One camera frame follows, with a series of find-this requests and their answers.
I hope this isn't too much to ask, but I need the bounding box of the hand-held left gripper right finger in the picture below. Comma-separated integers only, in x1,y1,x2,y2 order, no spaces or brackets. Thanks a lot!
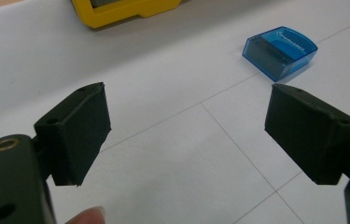
264,82,350,186

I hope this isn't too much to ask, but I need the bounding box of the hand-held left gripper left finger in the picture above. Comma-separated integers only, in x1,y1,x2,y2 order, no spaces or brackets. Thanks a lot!
33,81,113,188

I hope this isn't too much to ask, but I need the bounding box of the small blue plastic box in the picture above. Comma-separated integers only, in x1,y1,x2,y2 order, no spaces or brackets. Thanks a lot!
242,25,319,83

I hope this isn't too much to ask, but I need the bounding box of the yellow black drawer organizer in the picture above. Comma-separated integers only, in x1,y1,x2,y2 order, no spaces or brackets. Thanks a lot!
70,0,184,30

